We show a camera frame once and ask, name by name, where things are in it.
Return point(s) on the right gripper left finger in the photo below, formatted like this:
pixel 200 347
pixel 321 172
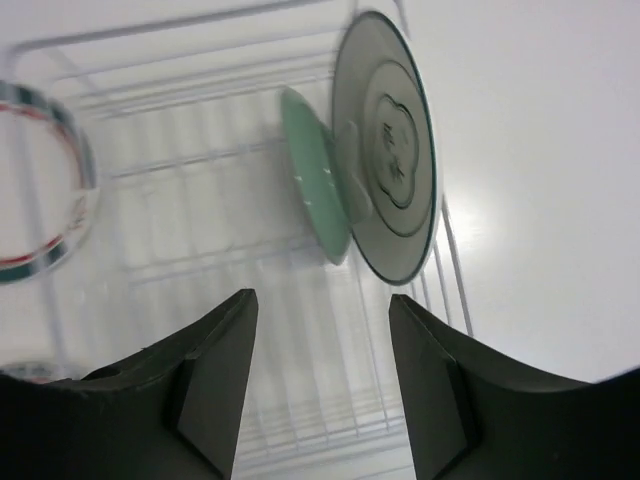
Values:
pixel 170 411

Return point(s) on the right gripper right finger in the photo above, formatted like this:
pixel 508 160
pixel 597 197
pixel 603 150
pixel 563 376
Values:
pixel 474 413

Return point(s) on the green red rimmed plate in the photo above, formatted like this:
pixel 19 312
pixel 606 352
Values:
pixel 49 183

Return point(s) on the white plate with characters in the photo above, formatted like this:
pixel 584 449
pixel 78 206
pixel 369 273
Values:
pixel 378 87

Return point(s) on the green blue patterned plate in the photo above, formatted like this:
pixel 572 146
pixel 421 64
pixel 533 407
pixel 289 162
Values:
pixel 311 150

